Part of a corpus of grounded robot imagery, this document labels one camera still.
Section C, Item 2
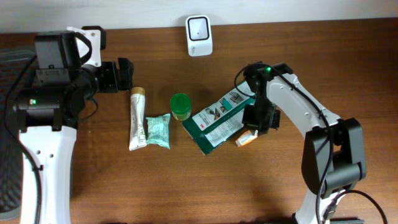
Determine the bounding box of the orange snack packet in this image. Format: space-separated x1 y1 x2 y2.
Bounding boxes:
235 130 258 147

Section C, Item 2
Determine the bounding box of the green 3M wipes package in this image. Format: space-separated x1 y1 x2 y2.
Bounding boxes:
182 81 254 155

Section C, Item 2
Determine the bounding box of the mint green tissue pack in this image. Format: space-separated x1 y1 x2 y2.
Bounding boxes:
146 113 170 149

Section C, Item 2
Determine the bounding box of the white tube brown cap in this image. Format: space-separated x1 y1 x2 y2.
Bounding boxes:
129 87 147 151

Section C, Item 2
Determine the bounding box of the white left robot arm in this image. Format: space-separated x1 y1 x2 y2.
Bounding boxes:
12 26 134 223

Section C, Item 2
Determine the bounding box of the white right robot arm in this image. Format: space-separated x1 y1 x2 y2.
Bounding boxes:
240 62 367 223

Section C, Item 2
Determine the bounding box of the white barcode scanner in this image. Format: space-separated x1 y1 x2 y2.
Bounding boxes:
185 15 213 57

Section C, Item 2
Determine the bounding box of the green lid jar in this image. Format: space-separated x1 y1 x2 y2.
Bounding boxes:
170 93 192 121

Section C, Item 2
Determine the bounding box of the grey plastic basket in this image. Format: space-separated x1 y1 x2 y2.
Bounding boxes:
1 47 35 221

